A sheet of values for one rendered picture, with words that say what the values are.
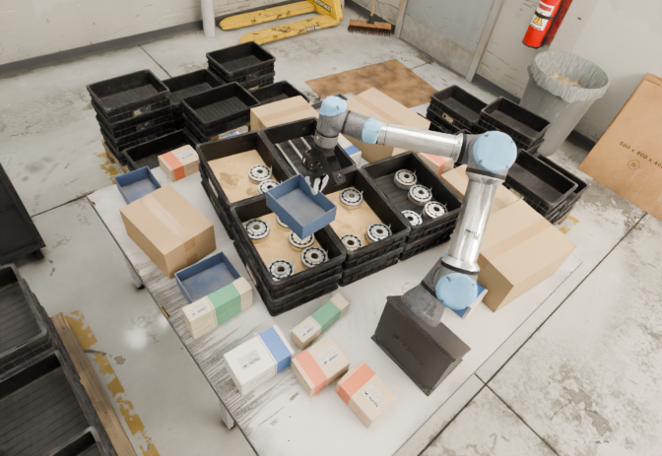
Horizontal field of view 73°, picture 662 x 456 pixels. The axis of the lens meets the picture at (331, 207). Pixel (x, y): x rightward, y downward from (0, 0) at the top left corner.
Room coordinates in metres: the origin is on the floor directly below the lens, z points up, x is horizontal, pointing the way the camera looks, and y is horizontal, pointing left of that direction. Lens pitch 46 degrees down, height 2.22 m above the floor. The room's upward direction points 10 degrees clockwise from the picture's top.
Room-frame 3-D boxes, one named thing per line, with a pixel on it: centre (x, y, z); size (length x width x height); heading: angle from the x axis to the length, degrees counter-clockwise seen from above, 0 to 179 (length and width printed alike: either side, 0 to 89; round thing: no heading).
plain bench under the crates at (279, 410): (1.33, -0.05, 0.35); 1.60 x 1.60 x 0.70; 48
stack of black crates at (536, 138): (2.66, -1.12, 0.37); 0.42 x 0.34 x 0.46; 48
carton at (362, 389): (0.60, -0.22, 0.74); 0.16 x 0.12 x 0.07; 50
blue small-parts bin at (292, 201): (1.05, 0.10, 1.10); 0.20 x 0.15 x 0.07; 49
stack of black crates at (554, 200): (2.09, -1.15, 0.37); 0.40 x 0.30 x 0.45; 48
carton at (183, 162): (1.53, 0.74, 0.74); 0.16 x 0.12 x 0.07; 139
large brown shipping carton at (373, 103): (1.98, -0.18, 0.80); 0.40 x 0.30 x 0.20; 53
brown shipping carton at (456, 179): (1.59, -0.66, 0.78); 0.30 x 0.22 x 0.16; 42
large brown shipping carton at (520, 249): (1.27, -0.77, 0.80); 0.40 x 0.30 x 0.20; 130
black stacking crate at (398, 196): (1.44, -0.33, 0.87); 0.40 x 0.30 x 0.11; 37
